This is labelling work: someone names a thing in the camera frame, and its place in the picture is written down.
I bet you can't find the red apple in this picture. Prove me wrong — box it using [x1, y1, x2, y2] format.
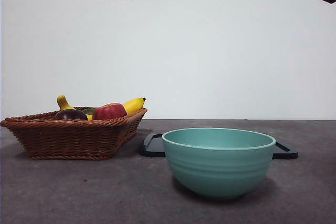
[92, 102, 128, 121]

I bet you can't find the yellow banana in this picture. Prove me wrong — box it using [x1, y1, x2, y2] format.
[56, 94, 147, 121]

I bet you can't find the black rectangular tray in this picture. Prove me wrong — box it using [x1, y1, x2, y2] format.
[138, 132, 299, 159]

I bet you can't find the brown wicker basket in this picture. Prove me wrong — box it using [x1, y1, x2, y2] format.
[0, 106, 148, 161]

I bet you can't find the teal ceramic bowl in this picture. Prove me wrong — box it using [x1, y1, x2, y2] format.
[161, 127, 276, 200]

